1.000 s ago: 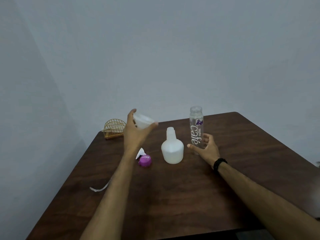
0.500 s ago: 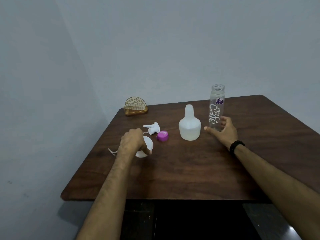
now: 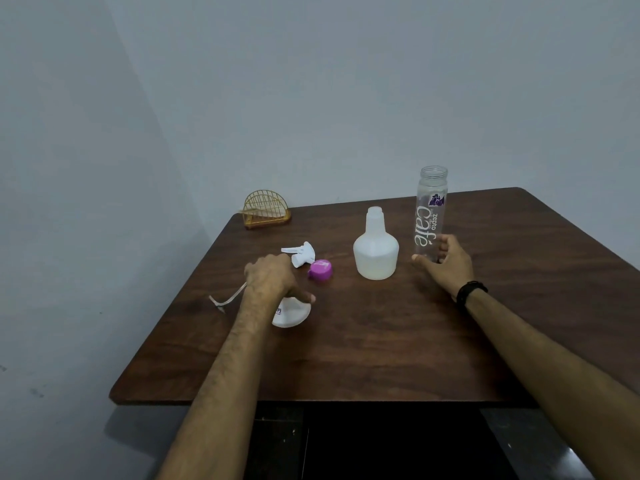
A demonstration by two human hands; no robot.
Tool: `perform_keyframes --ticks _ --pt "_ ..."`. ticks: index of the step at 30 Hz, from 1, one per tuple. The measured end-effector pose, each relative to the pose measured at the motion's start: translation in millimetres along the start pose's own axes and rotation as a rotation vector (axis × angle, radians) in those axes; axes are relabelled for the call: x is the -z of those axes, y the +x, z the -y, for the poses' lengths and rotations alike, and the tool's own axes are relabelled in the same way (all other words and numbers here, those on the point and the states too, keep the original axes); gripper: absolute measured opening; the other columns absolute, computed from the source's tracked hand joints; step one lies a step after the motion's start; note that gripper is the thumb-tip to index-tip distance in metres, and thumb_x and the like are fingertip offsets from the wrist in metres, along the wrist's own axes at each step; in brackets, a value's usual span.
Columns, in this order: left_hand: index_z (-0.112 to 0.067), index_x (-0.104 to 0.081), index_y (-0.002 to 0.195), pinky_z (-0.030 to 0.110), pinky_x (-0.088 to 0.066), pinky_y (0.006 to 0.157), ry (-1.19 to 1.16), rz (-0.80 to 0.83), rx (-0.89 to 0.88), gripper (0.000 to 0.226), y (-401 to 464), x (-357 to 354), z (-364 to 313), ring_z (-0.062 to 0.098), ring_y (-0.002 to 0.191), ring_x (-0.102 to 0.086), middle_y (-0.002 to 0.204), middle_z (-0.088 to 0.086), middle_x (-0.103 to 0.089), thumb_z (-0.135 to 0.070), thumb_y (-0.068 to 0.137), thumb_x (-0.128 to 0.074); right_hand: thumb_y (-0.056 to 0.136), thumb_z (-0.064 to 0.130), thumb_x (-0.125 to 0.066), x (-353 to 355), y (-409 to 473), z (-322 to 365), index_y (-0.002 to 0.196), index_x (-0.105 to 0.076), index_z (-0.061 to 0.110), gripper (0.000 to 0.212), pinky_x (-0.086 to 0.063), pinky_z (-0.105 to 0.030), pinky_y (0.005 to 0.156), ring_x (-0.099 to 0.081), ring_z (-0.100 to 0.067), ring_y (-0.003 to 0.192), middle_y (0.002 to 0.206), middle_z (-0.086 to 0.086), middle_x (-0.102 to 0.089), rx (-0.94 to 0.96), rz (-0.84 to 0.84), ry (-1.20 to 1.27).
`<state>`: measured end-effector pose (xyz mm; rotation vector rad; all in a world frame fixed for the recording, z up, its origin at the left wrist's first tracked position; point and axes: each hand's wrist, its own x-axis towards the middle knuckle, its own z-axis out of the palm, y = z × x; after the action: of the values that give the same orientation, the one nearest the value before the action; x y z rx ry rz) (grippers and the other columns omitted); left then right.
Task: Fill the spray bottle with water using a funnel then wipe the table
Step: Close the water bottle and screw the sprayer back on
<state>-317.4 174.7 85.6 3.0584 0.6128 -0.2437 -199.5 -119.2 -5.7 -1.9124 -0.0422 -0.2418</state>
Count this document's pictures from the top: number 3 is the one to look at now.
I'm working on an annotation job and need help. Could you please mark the person's right hand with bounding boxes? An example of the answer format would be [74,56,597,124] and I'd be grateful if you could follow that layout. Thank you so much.
[411,233,475,301]

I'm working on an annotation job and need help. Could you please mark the person's left hand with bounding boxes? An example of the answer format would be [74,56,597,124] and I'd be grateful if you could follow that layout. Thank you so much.
[243,253,317,315]

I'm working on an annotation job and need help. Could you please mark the white plastic funnel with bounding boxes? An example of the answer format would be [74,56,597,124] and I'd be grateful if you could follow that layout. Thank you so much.
[271,297,312,329]

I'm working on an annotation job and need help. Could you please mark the white trigger sprayer head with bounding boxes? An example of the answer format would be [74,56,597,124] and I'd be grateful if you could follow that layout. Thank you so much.
[208,241,317,315]

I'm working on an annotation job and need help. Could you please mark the purple bottle cap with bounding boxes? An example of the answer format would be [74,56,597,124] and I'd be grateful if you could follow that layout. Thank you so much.
[307,259,333,283]

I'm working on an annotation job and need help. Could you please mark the clear water bottle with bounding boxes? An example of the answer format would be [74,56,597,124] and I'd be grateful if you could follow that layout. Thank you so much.
[413,165,449,264]

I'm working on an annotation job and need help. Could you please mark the white spray bottle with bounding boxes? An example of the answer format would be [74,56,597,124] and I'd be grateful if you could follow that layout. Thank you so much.
[353,206,401,281]

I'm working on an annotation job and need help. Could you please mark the person's left forearm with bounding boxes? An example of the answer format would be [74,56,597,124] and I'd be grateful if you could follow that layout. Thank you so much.
[157,294,281,480]

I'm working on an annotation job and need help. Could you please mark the person's right forearm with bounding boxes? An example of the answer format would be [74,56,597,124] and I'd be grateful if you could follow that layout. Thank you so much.
[465,289,640,480]

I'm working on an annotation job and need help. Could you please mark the black wristband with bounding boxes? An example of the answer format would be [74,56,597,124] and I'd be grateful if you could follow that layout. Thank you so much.
[455,280,489,311]

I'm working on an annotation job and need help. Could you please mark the dark wooden table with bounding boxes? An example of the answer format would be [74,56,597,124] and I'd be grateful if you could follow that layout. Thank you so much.
[109,187,640,408]

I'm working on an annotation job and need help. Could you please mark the gold wire napkin holder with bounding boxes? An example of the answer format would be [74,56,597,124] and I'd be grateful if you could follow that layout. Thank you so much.
[243,189,293,231]

